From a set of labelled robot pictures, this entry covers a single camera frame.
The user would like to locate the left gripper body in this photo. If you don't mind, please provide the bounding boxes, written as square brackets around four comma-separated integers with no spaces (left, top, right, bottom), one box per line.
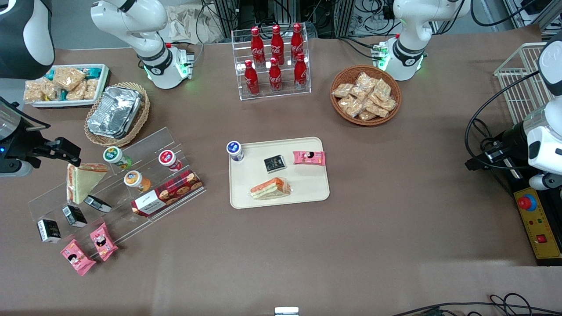
[503,122,533,162]

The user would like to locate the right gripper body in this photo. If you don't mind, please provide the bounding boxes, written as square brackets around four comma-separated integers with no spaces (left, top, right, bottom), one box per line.
[4,125,44,164]

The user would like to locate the plastic triangle sandwich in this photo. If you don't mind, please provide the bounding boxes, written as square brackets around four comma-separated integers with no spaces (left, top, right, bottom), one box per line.
[249,177,292,201]
[66,163,109,205]

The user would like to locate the beige rectangular serving tray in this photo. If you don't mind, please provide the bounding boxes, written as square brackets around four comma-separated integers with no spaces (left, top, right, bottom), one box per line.
[228,137,331,209]

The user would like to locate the green gum bottle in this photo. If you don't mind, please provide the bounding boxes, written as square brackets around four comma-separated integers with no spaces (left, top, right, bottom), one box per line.
[103,146,132,171]

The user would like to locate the small black carton box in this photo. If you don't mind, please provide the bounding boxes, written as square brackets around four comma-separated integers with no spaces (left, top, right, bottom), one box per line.
[83,195,112,214]
[264,155,287,173]
[61,205,87,228]
[36,219,62,243]

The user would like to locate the bagged rice crispy bar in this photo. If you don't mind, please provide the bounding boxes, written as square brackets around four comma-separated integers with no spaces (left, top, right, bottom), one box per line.
[53,67,86,90]
[83,78,99,101]
[66,83,87,101]
[43,81,62,101]
[23,80,47,104]

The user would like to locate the aluminium foil container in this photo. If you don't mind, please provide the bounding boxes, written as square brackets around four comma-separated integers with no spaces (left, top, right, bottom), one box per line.
[87,86,142,139]

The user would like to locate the orange gum bottle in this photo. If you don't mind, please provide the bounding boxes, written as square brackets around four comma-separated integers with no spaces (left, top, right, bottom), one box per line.
[124,170,152,193]

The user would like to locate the clear acrylic tiered stand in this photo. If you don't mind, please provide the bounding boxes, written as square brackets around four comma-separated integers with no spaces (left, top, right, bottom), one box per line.
[28,127,207,246]

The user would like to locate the white rectangular plastic bin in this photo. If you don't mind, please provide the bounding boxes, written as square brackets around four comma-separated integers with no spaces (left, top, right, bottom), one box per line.
[24,65,110,108]

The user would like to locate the flat wicker basket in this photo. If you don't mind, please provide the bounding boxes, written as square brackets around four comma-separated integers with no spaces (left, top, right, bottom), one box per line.
[84,82,151,147]

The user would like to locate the yellow emergency stop control box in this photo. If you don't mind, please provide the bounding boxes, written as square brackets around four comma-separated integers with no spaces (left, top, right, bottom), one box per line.
[501,167,562,266]

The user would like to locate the pink cartoon snack pack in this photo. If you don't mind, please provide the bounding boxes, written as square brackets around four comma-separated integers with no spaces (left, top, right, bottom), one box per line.
[90,223,119,262]
[293,151,326,167]
[60,239,97,277]

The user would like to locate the red gum bottle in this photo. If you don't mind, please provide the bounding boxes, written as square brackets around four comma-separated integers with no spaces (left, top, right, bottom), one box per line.
[158,150,183,172]

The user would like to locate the red plaid cookie box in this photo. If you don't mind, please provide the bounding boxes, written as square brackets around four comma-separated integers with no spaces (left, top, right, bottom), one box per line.
[131,170,205,218]

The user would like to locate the round brown wicker basket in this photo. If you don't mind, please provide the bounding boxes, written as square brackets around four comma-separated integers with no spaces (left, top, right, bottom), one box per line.
[330,65,402,127]

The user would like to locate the blue gum bottle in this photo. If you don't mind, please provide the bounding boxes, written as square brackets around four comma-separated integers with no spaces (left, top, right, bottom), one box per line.
[226,141,245,162]

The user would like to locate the crumpled white cloth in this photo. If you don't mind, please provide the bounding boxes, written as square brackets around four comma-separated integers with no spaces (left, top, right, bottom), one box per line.
[167,4,231,44]

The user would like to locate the red cola bottle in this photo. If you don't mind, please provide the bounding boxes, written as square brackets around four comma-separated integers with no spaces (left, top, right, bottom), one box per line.
[268,57,283,93]
[291,23,304,62]
[244,59,259,96]
[251,26,265,67]
[294,53,308,90]
[270,24,285,65]

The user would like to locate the clear acrylic bottle rack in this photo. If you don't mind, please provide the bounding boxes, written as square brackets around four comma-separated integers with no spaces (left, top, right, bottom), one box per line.
[231,24,311,101]

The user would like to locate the black power cord with plug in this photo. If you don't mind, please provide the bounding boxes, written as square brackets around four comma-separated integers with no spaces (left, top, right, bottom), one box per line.
[478,118,516,194]

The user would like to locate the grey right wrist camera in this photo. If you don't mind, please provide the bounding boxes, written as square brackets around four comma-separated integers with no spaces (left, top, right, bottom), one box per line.
[0,159,34,177]

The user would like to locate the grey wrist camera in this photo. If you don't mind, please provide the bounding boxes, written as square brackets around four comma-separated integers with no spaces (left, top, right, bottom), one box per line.
[529,173,562,190]
[0,159,34,177]

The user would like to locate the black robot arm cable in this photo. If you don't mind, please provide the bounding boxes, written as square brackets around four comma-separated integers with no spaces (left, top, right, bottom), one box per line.
[465,69,543,172]

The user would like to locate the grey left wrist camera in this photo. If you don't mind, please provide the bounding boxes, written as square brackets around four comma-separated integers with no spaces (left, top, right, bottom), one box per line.
[529,173,562,190]

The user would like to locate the white wire basket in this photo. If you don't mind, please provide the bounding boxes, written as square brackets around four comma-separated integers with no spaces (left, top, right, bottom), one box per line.
[494,43,556,126]

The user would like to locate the black floor cable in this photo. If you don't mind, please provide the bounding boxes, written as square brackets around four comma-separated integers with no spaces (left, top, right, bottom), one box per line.
[391,293,562,316]

